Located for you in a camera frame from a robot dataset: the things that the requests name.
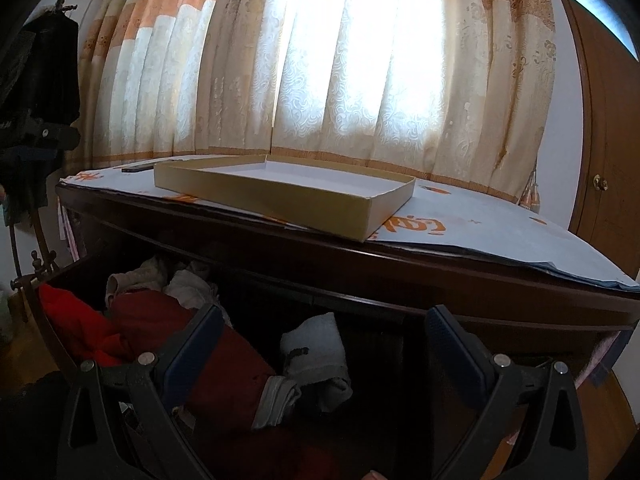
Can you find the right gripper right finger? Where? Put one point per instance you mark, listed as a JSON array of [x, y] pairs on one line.
[[460, 352]]

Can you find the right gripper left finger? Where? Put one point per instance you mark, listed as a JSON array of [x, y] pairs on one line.
[[186, 356]]

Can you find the dark red underwear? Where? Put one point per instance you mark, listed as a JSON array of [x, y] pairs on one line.
[[220, 376]]

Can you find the bright red underwear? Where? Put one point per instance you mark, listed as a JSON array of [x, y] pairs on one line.
[[90, 335]]

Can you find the white quilted dotted garment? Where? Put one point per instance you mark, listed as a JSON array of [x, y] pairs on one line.
[[316, 357]]

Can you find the light pink underwear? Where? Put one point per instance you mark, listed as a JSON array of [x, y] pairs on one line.
[[191, 291]]

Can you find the beige pink dotted underwear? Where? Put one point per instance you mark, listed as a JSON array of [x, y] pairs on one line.
[[147, 276]]

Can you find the open wooden drawer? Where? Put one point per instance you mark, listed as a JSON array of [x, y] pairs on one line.
[[120, 417]]

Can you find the white persimmon print table cover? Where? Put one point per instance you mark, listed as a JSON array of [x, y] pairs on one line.
[[436, 215]]

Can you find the wooden coat rack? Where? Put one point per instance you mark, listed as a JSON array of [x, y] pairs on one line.
[[35, 239]]

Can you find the brown wooden door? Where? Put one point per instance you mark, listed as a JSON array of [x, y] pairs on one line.
[[609, 75]]

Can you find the black smartphone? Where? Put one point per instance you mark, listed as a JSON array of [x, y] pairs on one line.
[[132, 169]]

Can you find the shallow cardboard box tray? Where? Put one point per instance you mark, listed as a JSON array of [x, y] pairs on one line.
[[343, 200]]

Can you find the brass door knob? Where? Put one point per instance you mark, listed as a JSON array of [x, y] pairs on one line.
[[600, 183]]

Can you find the orange cream patterned curtain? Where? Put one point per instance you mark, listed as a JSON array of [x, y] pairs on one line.
[[455, 91]]

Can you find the black jacket on rack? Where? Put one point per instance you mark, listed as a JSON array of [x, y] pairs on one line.
[[37, 110]]

